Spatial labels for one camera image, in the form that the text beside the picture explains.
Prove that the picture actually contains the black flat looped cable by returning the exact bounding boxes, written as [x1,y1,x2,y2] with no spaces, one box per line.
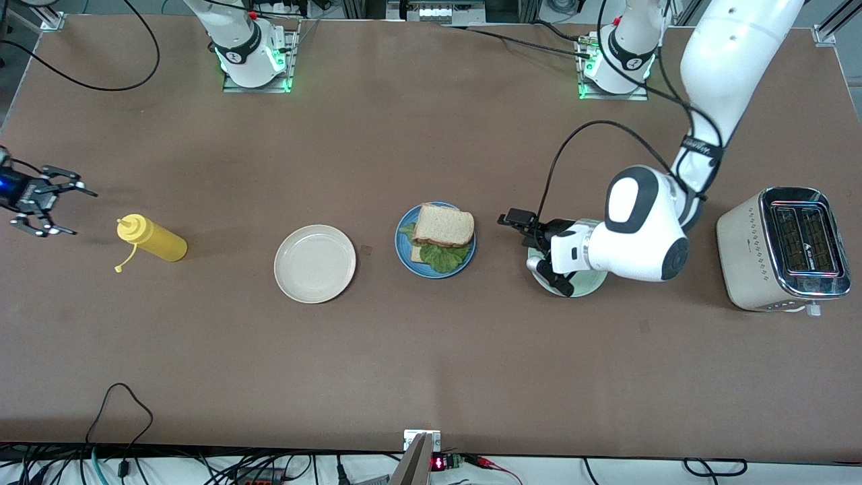
[684,457,748,478]

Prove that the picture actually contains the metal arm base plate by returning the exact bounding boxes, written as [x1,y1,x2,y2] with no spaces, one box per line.
[578,34,651,102]
[222,20,298,94]

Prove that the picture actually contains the aluminium table corner bracket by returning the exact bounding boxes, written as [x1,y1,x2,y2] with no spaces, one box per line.
[17,0,66,32]
[811,0,862,48]

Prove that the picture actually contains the black looped cable with plug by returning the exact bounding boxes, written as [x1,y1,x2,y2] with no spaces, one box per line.
[86,383,154,480]

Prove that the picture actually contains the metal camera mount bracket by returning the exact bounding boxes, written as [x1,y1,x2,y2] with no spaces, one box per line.
[389,429,442,485]

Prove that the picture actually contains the black power cable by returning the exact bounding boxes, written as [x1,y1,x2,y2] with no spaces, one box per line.
[441,20,597,61]

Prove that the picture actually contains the yellow mustard squeeze bottle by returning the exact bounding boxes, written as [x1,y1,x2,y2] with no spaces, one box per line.
[114,214,189,273]

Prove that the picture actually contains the blue plate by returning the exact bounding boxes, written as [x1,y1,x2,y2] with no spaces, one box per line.
[395,201,477,280]

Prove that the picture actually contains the pale green plate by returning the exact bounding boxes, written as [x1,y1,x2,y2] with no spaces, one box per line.
[527,246,609,298]

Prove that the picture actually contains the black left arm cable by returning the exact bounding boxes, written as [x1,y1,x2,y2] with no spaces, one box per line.
[539,120,725,223]

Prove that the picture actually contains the white control box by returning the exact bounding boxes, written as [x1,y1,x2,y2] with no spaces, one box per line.
[385,0,487,25]

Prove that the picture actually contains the green lettuce leaf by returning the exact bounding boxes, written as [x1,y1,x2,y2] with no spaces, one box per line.
[398,224,472,274]

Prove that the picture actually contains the cream and chrome toaster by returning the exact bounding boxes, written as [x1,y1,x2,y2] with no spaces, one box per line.
[716,187,852,317]

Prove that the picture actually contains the beige plate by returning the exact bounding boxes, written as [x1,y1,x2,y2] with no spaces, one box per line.
[273,224,357,304]

